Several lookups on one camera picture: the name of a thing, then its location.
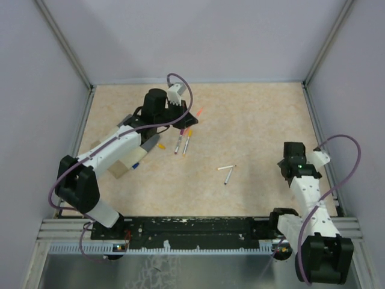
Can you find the orange pen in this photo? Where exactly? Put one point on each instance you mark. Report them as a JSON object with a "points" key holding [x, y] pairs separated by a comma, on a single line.
{"points": [[197, 116]]}

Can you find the white pen blue end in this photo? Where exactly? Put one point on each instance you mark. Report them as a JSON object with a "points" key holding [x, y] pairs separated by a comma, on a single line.
{"points": [[228, 176]]}

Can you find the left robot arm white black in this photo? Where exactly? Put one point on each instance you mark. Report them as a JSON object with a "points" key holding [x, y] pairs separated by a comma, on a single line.
{"points": [[77, 176]]}

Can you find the magenta marker pen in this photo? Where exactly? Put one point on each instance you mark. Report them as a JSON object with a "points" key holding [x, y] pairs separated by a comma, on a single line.
{"points": [[179, 141]]}

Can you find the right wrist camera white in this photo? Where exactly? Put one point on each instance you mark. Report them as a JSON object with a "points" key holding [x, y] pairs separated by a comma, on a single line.
{"points": [[320, 157]]}

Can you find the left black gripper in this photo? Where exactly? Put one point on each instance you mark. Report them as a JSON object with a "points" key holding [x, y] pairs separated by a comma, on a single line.
{"points": [[189, 120]]}

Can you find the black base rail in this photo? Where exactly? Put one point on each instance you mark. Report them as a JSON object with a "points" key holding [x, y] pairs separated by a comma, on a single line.
{"points": [[207, 233]]}

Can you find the white pen yellow end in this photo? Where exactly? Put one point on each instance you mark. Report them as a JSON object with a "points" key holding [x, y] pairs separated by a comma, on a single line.
{"points": [[187, 143]]}

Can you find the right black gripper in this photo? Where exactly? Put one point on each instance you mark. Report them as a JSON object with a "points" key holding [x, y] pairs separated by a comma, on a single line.
{"points": [[281, 163]]}

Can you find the folded grey beige cloth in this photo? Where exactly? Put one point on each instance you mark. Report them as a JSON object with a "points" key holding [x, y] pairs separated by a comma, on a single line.
{"points": [[125, 163]]}

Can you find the aluminium frame rail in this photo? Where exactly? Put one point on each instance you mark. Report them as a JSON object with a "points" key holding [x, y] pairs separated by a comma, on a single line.
{"points": [[69, 229]]}

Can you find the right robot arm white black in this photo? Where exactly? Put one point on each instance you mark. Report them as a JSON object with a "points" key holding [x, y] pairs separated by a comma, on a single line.
{"points": [[322, 254]]}

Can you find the white pen dark tip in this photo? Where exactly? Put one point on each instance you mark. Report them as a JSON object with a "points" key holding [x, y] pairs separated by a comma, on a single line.
{"points": [[226, 167]]}

